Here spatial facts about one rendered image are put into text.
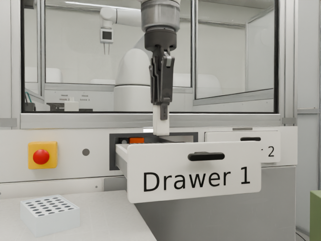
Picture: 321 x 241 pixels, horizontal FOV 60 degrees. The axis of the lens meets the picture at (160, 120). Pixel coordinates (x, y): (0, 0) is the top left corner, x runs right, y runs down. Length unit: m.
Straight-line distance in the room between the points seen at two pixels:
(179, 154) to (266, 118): 0.57
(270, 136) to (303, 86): 1.61
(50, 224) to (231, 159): 0.38
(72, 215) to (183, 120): 0.48
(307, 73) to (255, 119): 1.62
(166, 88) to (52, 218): 0.34
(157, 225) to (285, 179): 0.51
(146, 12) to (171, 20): 0.06
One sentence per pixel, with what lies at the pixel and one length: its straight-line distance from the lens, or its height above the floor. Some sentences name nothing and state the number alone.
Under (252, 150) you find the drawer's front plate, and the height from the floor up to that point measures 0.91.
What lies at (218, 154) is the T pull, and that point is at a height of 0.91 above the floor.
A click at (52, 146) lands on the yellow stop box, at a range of 0.82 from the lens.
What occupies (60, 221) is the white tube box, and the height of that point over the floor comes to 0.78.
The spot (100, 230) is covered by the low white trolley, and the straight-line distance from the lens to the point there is 0.59.
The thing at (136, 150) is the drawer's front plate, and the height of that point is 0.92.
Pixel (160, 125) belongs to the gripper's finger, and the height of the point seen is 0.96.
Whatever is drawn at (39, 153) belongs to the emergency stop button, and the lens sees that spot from 0.79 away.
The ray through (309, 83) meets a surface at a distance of 2.60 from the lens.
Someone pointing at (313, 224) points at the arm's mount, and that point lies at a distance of 0.52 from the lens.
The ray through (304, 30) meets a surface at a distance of 2.72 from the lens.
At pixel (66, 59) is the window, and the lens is 0.89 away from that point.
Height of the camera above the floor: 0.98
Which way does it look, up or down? 1 degrees down
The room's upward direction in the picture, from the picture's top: straight up
